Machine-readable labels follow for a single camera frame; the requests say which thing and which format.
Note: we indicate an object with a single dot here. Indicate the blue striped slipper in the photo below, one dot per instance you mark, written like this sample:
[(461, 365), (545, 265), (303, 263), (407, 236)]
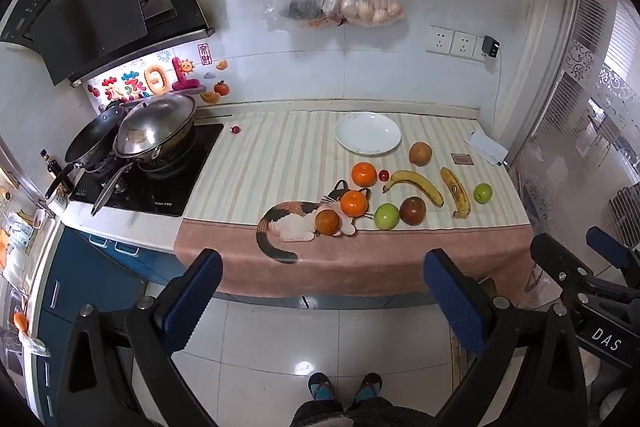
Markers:
[(369, 388), (321, 387)]

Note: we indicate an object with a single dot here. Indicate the black charger plug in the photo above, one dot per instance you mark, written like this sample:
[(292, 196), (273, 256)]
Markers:
[(491, 47)]

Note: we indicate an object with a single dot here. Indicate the black frying pan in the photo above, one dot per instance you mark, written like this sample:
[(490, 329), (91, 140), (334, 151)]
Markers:
[(87, 142)]

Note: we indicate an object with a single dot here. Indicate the white wall socket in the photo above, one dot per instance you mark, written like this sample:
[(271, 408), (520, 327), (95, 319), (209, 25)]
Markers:
[(462, 44), (440, 40)]

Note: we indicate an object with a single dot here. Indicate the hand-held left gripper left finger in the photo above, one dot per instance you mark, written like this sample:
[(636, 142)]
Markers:
[(192, 302)]

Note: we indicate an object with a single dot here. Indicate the colourful wall stickers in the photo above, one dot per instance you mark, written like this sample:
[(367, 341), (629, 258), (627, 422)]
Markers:
[(155, 79)]

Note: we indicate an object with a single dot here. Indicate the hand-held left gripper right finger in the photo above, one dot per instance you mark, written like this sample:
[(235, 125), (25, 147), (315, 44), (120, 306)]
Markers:
[(455, 302)]

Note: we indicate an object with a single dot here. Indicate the steel wok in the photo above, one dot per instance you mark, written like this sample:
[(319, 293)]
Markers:
[(170, 152)]

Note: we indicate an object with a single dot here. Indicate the yellow banana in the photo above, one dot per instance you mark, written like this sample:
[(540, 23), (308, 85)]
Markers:
[(417, 186), (457, 193)]

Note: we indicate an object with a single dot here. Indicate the silver pot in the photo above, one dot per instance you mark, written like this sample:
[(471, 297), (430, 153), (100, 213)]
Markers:
[(155, 122)]

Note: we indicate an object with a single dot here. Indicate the striped cat print cloth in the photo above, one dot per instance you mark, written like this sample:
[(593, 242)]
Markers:
[(280, 157)]

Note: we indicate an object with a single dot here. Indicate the white plate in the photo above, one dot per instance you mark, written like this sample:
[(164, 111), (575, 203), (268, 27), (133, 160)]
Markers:
[(368, 133)]

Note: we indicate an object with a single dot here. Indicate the blue kitchen cabinet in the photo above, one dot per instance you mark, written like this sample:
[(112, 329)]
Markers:
[(85, 277)]

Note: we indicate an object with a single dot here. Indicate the white paper packet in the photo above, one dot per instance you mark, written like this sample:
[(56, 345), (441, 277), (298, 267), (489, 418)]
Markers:
[(485, 147)]

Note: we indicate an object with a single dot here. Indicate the red cherry tomato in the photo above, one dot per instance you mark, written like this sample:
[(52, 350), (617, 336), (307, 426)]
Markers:
[(383, 175)]

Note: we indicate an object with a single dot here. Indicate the orange tangerine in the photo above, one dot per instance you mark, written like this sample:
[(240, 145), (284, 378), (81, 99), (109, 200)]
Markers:
[(364, 174), (353, 203)]

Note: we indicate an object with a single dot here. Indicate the large green apple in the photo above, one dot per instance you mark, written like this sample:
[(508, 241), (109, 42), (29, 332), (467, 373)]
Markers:
[(386, 216)]

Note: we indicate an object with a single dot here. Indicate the red apple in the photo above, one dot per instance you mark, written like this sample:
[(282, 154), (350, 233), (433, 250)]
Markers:
[(413, 210)]

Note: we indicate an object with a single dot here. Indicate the frosted glass sliding door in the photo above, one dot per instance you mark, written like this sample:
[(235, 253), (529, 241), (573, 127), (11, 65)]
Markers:
[(575, 107)]

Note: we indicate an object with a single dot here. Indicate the small green apple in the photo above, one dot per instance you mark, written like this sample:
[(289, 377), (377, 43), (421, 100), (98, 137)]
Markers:
[(482, 193)]

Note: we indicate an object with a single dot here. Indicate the dark orange persimmon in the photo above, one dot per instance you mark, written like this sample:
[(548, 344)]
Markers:
[(328, 222)]

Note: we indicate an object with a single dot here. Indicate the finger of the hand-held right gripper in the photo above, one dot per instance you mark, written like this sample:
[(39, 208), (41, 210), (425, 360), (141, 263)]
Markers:
[(607, 246), (552, 253)]

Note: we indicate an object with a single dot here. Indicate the dark sauce bottle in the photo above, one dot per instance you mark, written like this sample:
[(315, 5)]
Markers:
[(51, 164)]

